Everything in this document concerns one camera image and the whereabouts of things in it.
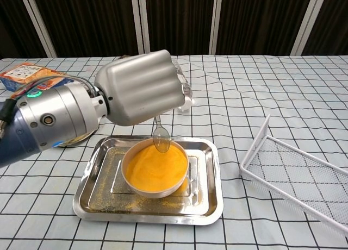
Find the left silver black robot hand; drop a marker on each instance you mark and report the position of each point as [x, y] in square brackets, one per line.
[141, 84]

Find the clear plastic spoon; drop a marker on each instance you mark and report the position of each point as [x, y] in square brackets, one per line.
[161, 141]

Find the orange-yellow powder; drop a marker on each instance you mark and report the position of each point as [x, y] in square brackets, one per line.
[155, 171]

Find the white bowl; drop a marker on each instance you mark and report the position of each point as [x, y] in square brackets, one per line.
[141, 191]

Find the rectangular steel tray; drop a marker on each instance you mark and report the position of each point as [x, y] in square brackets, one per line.
[98, 195]

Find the clear plastic water bottle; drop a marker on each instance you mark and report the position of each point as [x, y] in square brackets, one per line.
[185, 89]

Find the black pleated screen fabric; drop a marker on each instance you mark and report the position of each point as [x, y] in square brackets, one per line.
[179, 16]

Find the round steel plate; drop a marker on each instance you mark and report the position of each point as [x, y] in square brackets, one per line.
[79, 140]

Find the blue checked tablecloth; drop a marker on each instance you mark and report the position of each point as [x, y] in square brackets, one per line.
[258, 92]

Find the orange blue cookie box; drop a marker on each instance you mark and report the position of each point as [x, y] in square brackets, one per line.
[24, 74]

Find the white screen frame post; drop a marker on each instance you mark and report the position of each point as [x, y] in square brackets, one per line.
[38, 24]
[140, 21]
[305, 24]
[217, 21]

